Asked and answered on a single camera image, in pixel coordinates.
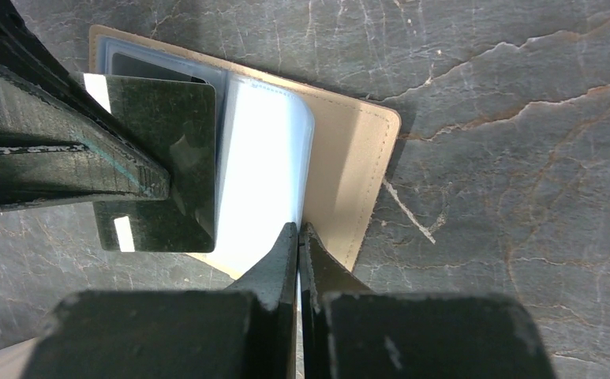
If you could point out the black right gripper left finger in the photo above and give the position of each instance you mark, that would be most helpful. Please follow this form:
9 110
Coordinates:
246 330

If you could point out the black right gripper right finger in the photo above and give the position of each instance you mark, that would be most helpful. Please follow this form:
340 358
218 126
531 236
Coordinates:
352 332

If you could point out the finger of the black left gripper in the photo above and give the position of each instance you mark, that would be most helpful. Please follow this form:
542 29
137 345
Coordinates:
58 145

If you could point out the beige leather card holder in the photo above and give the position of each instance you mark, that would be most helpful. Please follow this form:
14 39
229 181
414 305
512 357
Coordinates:
352 143

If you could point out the white plastic tray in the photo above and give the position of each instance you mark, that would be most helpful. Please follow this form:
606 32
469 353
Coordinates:
14 359

